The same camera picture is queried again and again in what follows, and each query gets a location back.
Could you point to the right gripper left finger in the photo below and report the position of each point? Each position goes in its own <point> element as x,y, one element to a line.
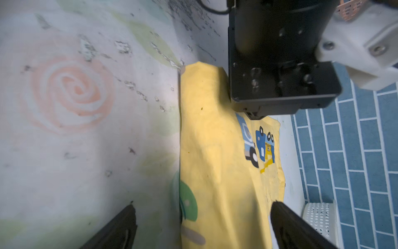
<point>119,233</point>

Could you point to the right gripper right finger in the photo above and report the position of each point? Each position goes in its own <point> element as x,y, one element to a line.
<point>292,232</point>

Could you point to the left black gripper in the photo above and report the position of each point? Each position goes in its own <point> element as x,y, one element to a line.
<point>273,68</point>

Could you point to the yellow car print pillowcase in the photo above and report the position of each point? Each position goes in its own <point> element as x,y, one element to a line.
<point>230,167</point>

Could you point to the white plastic mesh basket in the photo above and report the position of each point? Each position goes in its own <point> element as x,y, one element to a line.
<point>323,218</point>

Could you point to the peach desk file organizer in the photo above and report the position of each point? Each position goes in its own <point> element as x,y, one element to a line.
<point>348,9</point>

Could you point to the floral table mat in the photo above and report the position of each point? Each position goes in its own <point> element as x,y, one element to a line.
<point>90,119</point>

